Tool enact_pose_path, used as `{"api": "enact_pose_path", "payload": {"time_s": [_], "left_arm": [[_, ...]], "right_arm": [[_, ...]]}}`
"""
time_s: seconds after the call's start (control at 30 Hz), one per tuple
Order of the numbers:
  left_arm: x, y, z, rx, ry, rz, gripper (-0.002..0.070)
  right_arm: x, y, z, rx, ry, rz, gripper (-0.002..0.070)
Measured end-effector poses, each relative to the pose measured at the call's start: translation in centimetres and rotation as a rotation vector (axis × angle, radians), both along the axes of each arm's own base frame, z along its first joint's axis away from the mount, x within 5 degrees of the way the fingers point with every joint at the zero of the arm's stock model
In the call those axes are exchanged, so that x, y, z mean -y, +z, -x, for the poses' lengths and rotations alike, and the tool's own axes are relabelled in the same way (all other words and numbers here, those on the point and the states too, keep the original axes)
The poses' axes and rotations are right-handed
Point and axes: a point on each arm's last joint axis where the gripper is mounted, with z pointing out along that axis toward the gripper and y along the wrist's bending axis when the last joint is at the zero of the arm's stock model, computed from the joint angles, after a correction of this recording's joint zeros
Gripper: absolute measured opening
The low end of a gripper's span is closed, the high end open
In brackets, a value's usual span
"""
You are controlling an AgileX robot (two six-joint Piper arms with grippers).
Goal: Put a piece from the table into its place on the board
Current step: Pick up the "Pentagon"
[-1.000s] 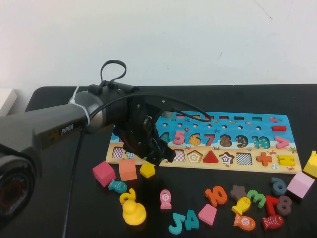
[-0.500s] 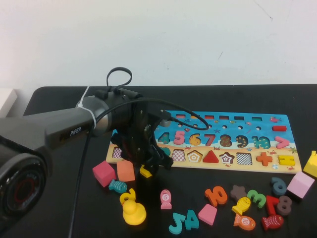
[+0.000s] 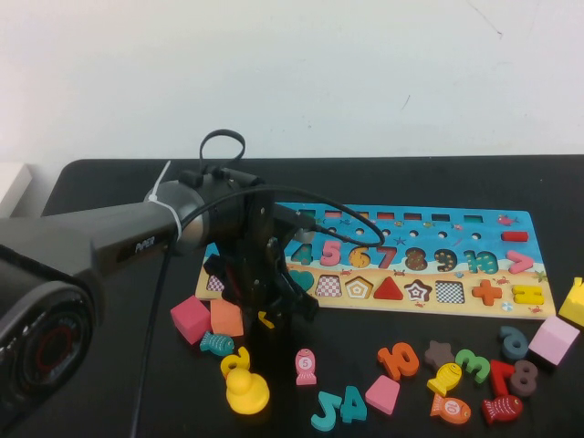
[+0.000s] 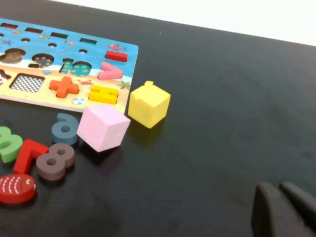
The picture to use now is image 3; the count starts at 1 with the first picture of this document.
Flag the pink trapezoid block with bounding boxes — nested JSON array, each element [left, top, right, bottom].
[[364, 374, 402, 415]]

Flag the white zip tie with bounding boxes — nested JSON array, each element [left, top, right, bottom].
[[144, 160, 183, 241]]

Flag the brown digit eight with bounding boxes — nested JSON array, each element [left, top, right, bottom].
[[508, 359, 539, 398]]

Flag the yellow cube with peg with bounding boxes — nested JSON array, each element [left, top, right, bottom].
[[558, 277, 584, 329]]

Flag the teal wooden fish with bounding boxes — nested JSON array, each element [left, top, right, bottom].
[[199, 330, 235, 356]]

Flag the orange fish with ten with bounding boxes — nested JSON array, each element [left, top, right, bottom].
[[430, 392, 473, 425]]

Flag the pink greater-than sign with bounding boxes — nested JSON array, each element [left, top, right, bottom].
[[506, 250, 535, 275]]

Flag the colourful wooden puzzle board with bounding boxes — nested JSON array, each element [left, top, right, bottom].
[[194, 200, 558, 320]]

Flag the orange plus sign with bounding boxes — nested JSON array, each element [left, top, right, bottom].
[[472, 279, 504, 307]]

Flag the yellow digit two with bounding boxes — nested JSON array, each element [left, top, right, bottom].
[[220, 346, 252, 379]]

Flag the red wooden fish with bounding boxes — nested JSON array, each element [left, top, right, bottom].
[[481, 394, 525, 425]]

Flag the pink fish with five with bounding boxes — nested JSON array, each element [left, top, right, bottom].
[[295, 348, 318, 387]]

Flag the teal digit four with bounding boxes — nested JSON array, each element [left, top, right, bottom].
[[339, 385, 369, 423]]

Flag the red triangle block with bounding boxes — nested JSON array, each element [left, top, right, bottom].
[[373, 276, 405, 301]]

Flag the yellow equals sign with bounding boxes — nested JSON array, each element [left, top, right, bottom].
[[511, 285, 545, 306]]

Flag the red digit seven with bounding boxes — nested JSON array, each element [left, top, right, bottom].
[[488, 359, 518, 400]]

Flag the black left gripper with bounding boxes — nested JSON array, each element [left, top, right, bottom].
[[214, 191, 320, 332]]

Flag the black camera cable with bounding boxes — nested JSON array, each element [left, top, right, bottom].
[[131, 183, 386, 438]]

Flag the brown star block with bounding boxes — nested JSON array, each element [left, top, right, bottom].
[[423, 339, 456, 371]]

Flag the teal heart block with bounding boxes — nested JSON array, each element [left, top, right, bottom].
[[289, 270, 316, 293]]

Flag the orange wooden cube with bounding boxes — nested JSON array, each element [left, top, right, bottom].
[[209, 298, 245, 338]]

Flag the yellow toy duck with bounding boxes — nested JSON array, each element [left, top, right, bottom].
[[224, 368, 271, 415]]

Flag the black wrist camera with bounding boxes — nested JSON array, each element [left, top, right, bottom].
[[273, 203, 318, 244]]

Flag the orange number ten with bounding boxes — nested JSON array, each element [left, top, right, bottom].
[[377, 341, 421, 381]]

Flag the green digit three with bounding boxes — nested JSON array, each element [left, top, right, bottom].
[[454, 349, 491, 384]]

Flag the black looped cable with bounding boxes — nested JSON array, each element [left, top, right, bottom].
[[198, 129, 246, 175]]

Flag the yellow wooden fish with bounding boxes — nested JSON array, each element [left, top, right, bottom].
[[426, 361, 463, 397]]

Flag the teal digit five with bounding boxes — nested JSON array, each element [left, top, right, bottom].
[[310, 391, 343, 432]]

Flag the light pink wooden cube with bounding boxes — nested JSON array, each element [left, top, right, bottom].
[[527, 314, 580, 366]]

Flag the pink digit five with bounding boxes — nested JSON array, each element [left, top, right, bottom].
[[319, 239, 349, 268]]

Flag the blue-grey digit nine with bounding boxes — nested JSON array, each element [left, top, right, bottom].
[[497, 325, 529, 361]]

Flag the dark pink wooden cube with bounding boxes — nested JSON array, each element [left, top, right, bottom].
[[170, 295, 214, 346]]

